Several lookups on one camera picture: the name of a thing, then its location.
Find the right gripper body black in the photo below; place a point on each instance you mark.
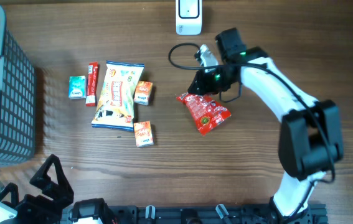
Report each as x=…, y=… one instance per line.
x=214, y=81

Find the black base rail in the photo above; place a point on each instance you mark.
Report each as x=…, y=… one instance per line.
x=195, y=214

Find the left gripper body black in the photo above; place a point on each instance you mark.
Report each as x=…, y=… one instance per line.
x=33, y=210

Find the small teal box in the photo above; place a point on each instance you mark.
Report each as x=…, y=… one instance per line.
x=77, y=87

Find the large yellow snack bag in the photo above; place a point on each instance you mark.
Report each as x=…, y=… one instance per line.
x=115, y=107

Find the red stick packet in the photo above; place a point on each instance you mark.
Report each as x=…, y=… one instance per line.
x=91, y=84

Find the small orange box lower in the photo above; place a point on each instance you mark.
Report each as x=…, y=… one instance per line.
x=143, y=134

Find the small orange box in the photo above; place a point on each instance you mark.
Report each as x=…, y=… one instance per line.
x=143, y=92
x=143, y=134

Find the dark grey plastic basket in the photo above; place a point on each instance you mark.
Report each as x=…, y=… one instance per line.
x=18, y=87

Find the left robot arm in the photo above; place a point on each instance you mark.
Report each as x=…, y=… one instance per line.
x=50, y=179

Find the white barcode scanner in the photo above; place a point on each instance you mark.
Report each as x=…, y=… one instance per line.
x=188, y=17

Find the small orange box upper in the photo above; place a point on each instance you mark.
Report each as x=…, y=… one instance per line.
x=143, y=92

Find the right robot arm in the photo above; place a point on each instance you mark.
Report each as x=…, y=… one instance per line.
x=310, y=142

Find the red snack packet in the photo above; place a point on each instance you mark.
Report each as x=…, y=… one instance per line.
x=206, y=112

